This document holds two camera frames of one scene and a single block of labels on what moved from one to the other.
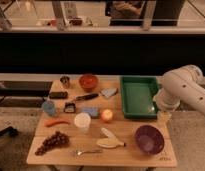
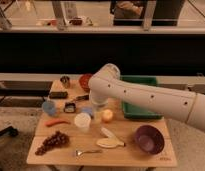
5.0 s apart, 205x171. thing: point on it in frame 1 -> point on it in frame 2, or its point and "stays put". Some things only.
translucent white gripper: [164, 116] -> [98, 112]
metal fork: [81, 152] stays put
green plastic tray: [137, 96] stays put
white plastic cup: [82, 120] stays put
